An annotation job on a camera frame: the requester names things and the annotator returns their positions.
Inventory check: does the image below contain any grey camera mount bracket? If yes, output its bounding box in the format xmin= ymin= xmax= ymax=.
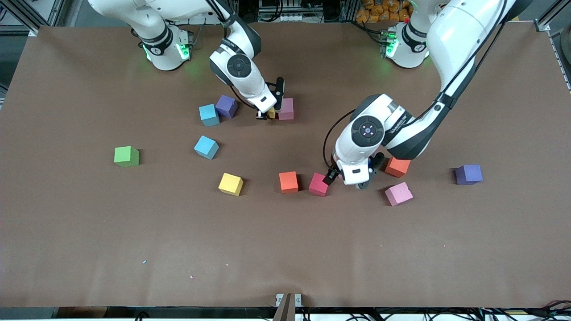
xmin=275 ymin=293 xmax=302 ymax=321

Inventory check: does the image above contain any crimson foam cube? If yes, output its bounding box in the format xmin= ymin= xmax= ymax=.
xmin=308 ymin=173 xmax=331 ymax=197

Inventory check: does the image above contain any purple foam cube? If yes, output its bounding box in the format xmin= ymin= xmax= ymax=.
xmin=455 ymin=164 xmax=484 ymax=185
xmin=215 ymin=95 xmax=239 ymax=119

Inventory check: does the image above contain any white power strip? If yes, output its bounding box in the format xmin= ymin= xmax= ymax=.
xmin=277 ymin=12 xmax=311 ymax=23

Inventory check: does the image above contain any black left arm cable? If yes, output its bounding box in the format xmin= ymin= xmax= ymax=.
xmin=323 ymin=0 xmax=513 ymax=172

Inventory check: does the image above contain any green foam cube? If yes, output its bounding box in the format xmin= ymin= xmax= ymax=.
xmin=114 ymin=146 xmax=140 ymax=168

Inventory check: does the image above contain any aluminium frame profile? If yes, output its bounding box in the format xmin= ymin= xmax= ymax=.
xmin=0 ymin=0 xmax=61 ymax=37
xmin=535 ymin=0 xmax=571 ymax=32

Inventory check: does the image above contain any black cable bundle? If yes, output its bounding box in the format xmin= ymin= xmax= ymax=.
xmin=343 ymin=308 xmax=571 ymax=321

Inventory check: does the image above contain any brown table cover sheet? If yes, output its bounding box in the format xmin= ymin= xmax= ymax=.
xmin=0 ymin=22 xmax=571 ymax=308

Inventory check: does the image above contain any orange foam cube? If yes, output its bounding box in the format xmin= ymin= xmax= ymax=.
xmin=385 ymin=157 xmax=412 ymax=178
xmin=279 ymin=171 xmax=299 ymax=194

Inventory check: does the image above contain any light blue foam cube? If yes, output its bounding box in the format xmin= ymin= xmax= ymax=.
xmin=194 ymin=135 xmax=219 ymax=160
xmin=199 ymin=103 xmax=221 ymax=128

